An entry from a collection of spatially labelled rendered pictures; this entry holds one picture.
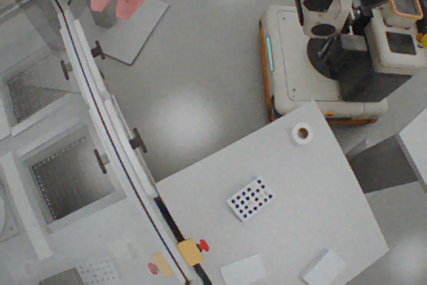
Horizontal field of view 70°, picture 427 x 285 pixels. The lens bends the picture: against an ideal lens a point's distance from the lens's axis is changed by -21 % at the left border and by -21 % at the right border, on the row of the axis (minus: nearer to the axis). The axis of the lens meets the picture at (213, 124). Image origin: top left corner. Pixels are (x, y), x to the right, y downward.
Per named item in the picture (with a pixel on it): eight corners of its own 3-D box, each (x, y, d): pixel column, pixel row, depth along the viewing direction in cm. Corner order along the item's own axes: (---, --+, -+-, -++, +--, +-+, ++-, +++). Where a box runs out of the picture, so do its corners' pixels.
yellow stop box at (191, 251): (193, 235, 100) (193, 236, 93) (206, 256, 98) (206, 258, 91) (177, 243, 99) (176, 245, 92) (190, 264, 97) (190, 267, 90)
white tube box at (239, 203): (257, 176, 113) (260, 174, 109) (274, 197, 111) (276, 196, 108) (225, 201, 110) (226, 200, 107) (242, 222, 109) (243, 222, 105)
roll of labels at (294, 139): (294, 151, 115) (297, 148, 111) (285, 131, 117) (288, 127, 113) (313, 141, 116) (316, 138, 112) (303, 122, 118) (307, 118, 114)
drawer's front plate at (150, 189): (115, 109, 110) (108, 97, 99) (158, 195, 104) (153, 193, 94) (111, 111, 110) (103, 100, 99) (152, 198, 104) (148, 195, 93)
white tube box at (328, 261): (325, 248, 107) (331, 249, 102) (340, 262, 106) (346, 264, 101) (298, 276, 105) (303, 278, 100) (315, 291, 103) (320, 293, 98)
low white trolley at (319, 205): (272, 146, 193) (314, 98, 120) (323, 243, 181) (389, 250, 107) (171, 199, 184) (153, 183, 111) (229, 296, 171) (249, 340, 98)
